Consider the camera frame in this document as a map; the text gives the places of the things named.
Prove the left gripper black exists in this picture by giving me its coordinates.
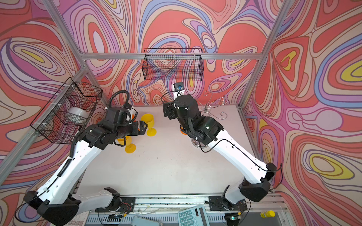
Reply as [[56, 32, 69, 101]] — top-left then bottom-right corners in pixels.
[[114, 120, 149, 141]]

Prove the yellow wine glass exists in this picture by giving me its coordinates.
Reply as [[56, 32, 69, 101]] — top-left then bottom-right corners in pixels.
[[116, 136, 137, 153], [141, 114, 156, 137]]

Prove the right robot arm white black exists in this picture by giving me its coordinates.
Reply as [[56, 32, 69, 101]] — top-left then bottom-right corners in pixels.
[[163, 95, 281, 209]]

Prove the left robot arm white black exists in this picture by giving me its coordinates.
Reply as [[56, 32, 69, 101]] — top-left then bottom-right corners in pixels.
[[24, 90, 148, 226]]

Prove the chrome wine glass rack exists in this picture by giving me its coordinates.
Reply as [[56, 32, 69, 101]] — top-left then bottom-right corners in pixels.
[[190, 90, 228, 149]]

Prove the silver tape roll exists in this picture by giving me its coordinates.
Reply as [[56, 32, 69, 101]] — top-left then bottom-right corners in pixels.
[[65, 107, 89, 124]]

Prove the teal calculator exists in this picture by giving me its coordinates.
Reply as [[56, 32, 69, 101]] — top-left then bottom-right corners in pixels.
[[177, 205, 210, 226]]

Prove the white calculator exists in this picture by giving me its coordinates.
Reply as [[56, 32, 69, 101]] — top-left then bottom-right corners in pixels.
[[66, 211, 90, 226]]

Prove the yellow small bottle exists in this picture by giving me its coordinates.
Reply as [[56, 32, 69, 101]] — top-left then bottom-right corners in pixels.
[[260, 211, 276, 218]]

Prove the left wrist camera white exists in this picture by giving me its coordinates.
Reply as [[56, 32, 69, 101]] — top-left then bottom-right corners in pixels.
[[126, 107, 137, 123]]

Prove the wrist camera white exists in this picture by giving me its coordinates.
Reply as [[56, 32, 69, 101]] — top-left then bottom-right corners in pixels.
[[173, 82, 185, 99], [126, 107, 137, 123]]

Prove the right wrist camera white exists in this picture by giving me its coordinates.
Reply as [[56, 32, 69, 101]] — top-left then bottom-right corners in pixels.
[[173, 82, 185, 99]]

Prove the back black wire basket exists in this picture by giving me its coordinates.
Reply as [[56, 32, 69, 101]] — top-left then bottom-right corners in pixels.
[[142, 48, 204, 81]]

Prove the black wire basket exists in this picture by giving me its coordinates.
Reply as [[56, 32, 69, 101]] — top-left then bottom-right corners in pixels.
[[30, 78, 103, 144], [142, 48, 204, 81]]

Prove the left black wire basket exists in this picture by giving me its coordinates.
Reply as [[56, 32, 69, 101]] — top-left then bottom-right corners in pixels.
[[30, 78, 103, 144]]

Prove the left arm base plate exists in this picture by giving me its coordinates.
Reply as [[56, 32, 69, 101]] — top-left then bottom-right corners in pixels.
[[95, 196, 136, 213]]

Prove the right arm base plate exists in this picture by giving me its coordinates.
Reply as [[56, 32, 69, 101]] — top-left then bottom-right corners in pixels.
[[205, 195, 248, 212]]

